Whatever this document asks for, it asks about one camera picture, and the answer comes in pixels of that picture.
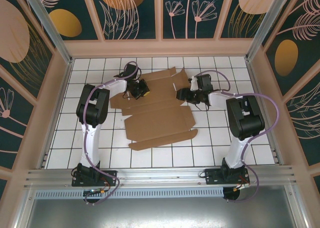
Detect aluminium frame post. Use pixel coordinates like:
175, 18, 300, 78
246, 0, 296, 61
21, 0, 74, 65

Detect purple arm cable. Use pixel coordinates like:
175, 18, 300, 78
194, 69, 281, 204
83, 61, 140, 206

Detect grey metal sheet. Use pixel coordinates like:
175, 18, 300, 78
14, 197, 310, 228

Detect yellow power connector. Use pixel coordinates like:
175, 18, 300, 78
232, 182, 251, 193

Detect aluminium side rail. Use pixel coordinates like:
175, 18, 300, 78
246, 57, 283, 167

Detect small green circuit board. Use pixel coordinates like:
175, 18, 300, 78
83, 188, 106, 197

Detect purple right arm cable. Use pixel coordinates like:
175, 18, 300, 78
194, 69, 281, 204

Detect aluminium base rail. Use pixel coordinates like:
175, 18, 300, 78
23, 164, 301, 189

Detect perforated grey cable duct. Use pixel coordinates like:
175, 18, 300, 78
34, 189, 225, 199

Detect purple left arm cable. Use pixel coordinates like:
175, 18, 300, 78
83, 61, 140, 206

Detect brown cardboard box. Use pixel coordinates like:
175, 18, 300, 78
109, 66, 199, 151

